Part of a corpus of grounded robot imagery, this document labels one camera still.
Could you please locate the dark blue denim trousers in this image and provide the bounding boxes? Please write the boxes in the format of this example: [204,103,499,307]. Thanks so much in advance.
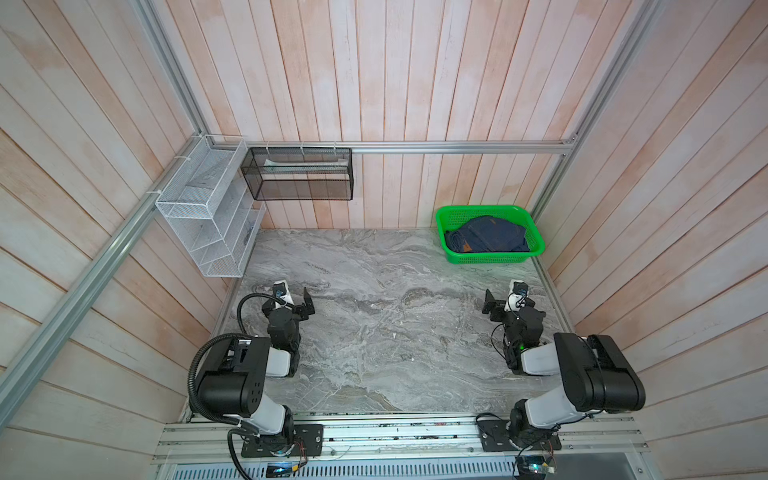
[443,216,530,254]

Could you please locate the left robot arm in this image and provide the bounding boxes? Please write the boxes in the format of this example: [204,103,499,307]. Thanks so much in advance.
[187,282,315,456]

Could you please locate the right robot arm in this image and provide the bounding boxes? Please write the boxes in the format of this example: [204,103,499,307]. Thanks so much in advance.
[482,281,646,451]

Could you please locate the green plastic basket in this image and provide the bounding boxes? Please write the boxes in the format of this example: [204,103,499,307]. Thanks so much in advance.
[435,205,546,264]

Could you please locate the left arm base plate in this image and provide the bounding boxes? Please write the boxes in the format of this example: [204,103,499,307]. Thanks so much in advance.
[241,423,324,459]

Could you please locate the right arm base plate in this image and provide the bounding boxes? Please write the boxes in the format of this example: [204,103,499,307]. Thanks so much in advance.
[475,416,562,454]

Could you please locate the black mesh wall basket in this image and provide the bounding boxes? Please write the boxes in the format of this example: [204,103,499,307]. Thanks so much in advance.
[240,146,355,201]

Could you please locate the white wire mesh shelf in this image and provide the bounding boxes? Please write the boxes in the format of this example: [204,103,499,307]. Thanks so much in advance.
[156,134,266,278]

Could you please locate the aluminium front rail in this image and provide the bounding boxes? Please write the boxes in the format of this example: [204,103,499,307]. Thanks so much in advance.
[149,412,650,480]

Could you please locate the aluminium frame back bar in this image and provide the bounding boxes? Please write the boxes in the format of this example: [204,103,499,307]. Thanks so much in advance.
[245,140,575,155]

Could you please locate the aluminium frame bar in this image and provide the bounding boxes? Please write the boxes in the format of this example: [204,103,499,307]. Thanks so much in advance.
[245,140,575,155]
[1,132,204,429]

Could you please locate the aluminium frame left bar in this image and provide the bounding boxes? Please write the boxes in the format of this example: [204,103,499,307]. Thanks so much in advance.
[1,132,204,429]

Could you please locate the aluminium frame right post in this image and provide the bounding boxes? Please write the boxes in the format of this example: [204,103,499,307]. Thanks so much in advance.
[530,1,666,223]

